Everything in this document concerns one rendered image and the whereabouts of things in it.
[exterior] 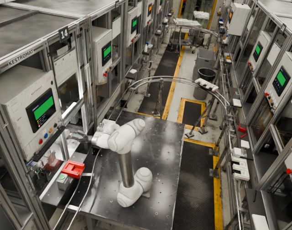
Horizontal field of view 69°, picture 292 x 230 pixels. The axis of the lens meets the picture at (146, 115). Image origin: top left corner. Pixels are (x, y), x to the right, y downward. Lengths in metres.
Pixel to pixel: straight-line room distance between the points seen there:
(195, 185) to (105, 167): 1.40
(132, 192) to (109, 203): 0.33
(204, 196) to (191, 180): 0.27
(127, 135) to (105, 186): 0.84
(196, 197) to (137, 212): 1.21
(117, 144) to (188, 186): 1.85
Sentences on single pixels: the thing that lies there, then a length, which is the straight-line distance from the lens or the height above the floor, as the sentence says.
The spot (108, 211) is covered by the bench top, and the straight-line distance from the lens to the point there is 2.08.
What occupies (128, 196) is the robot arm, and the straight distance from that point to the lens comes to 1.87.
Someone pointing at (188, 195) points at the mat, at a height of 0.01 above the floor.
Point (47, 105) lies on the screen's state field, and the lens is 1.54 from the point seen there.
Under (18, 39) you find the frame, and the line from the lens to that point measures 1.60.
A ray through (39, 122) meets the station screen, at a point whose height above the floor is 1.59.
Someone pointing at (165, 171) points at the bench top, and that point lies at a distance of 2.35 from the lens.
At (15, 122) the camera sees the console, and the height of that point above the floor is 1.70.
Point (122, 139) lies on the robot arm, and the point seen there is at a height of 1.48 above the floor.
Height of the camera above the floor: 2.53
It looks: 38 degrees down
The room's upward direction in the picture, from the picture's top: 7 degrees clockwise
